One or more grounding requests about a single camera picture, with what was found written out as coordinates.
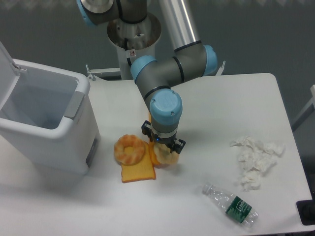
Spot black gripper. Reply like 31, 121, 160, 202
141, 120, 186, 154

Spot pale round knotted bread roll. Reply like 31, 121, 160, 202
154, 143, 179, 165

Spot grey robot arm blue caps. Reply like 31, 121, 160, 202
77, 0, 218, 153

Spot long orange baguette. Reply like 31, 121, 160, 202
147, 110, 170, 168

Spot orange toast slice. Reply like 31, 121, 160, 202
121, 142, 156, 183

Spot crumpled white tissue paper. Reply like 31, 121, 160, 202
230, 136, 285, 192

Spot clear plastic bottle green label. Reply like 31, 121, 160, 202
202, 183, 258, 228

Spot white open trash bin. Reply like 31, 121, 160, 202
0, 46, 100, 174

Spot white furniture leg right edge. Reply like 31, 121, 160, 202
291, 85, 315, 132

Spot black device at table edge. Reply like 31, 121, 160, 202
296, 200, 315, 226

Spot ring-shaped golden bread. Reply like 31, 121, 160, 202
114, 134, 145, 165

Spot white metal base frame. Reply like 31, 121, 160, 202
85, 60, 226, 81

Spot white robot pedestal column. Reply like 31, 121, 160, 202
107, 13, 161, 80

